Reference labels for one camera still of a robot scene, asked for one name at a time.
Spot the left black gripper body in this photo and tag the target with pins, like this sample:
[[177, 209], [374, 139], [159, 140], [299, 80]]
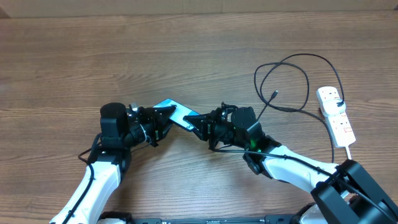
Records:
[[150, 127]]

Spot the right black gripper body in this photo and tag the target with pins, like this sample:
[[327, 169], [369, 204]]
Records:
[[222, 128]]

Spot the blue Galaxy smartphone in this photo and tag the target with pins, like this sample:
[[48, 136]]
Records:
[[179, 113]]

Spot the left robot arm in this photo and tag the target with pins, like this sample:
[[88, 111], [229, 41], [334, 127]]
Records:
[[122, 129]]

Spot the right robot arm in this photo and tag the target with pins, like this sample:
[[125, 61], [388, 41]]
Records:
[[344, 193]]

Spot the white charger adapter plug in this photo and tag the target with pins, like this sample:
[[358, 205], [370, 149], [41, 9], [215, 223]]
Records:
[[332, 107]]

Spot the white power strip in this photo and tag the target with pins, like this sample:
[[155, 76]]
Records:
[[339, 125]]

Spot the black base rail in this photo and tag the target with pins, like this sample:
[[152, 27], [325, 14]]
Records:
[[126, 218]]

